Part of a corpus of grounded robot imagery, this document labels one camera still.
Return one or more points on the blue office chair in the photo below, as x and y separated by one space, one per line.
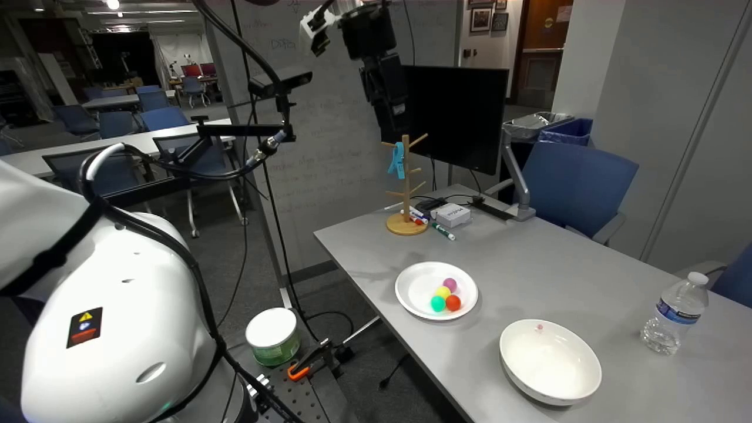
578 187

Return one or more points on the purple ball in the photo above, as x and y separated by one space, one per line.
449 282

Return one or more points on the wooden mug tree stand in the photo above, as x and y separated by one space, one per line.
406 220

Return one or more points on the blue recycling bin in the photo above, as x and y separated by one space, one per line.
575 131

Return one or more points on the green ball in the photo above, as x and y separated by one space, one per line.
438 304

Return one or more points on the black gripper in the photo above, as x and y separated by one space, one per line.
370 39

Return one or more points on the orange black clamp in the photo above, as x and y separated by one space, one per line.
334 355

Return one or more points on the black computer monitor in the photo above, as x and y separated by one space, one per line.
458 111

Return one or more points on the white plate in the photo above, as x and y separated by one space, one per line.
416 284

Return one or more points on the orange ball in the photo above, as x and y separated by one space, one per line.
455 304

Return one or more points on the white green lidded tub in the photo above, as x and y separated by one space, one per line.
273 336

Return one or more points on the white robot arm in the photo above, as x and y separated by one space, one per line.
126 333

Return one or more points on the black camera on stand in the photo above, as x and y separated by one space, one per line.
267 88

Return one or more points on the small white box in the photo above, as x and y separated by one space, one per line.
451 214

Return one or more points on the white bowl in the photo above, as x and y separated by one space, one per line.
548 362

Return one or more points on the yellow ball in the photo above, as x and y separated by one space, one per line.
443 293

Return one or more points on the clear plastic water bottle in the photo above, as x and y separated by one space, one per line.
676 313

